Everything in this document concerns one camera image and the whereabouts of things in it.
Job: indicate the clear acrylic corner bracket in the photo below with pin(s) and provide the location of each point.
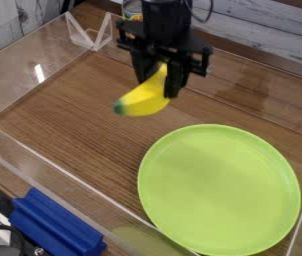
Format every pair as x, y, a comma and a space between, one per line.
88, 38

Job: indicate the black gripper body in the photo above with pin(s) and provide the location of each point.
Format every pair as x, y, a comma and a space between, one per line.
164, 31

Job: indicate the yellow labelled tin can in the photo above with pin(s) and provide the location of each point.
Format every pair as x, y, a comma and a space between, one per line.
131, 9

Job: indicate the green plastic plate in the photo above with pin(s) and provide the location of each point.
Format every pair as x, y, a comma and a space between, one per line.
219, 190

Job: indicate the clear acrylic enclosure wall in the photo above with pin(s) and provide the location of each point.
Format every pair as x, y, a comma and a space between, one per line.
68, 146

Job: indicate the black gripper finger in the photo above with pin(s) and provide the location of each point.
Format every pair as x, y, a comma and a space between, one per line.
146, 63
178, 73

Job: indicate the yellow toy banana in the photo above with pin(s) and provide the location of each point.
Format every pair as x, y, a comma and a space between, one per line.
144, 100

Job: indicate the blue plastic clamp block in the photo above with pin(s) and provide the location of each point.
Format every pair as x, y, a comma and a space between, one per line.
53, 228

